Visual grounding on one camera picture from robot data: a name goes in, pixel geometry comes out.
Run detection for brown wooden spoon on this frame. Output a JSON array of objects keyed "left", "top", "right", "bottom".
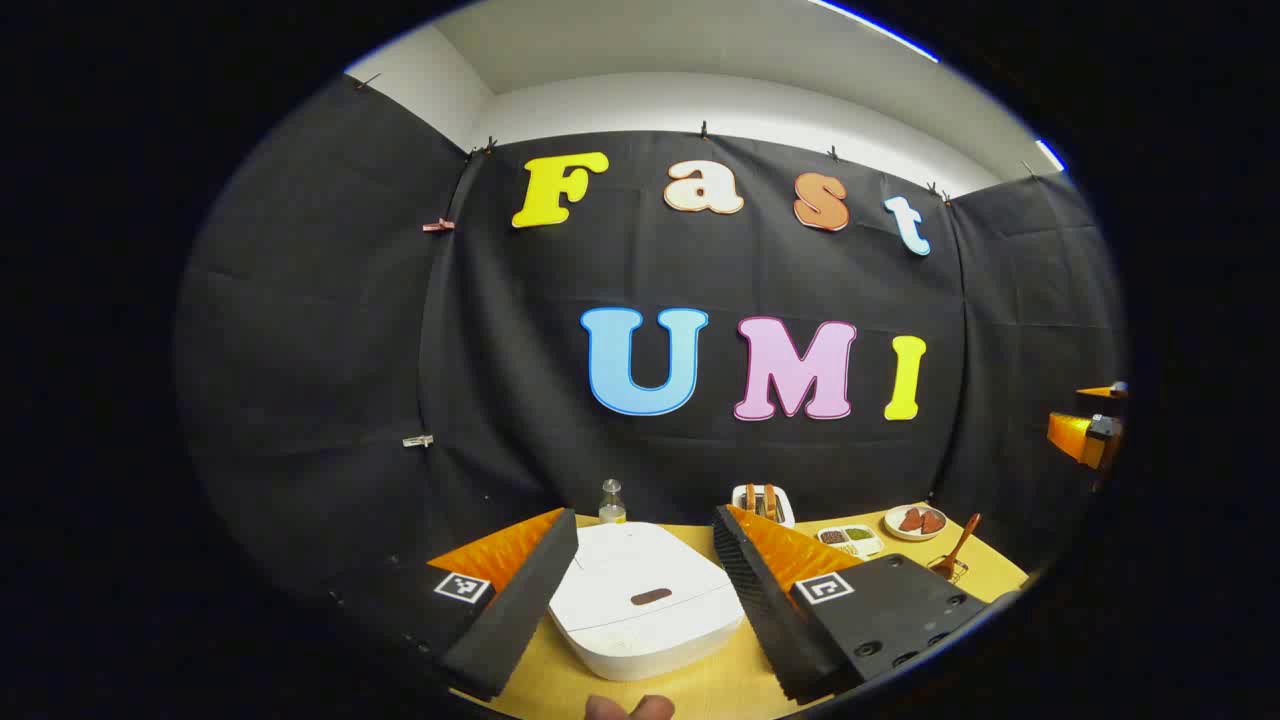
[{"left": 930, "top": 513, "right": 983, "bottom": 581}]

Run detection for white round plate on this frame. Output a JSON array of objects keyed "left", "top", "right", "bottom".
[{"left": 884, "top": 504, "right": 949, "bottom": 542}]

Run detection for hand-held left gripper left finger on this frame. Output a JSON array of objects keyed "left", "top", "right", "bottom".
[{"left": 330, "top": 508, "right": 579, "bottom": 701}]

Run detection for white divided bean dish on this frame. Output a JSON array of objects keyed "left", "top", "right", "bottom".
[{"left": 815, "top": 524, "right": 885, "bottom": 558}]

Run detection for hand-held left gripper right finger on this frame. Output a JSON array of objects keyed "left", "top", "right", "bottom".
[{"left": 712, "top": 505, "right": 1021, "bottom": 706}]

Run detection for white rice cooker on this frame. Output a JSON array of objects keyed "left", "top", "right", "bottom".
[{"left": 547, "top": 522, "right": 746, "bottom": 683}]

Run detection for white toaster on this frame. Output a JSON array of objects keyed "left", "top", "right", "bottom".
[{"left": 731, "top": 484, "right": 797, "bottom": 529}]

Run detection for long ceiling light strip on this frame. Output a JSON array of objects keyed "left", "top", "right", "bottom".
[{"left": 808, "top": 0, "right": 941, "bottom": 63}]

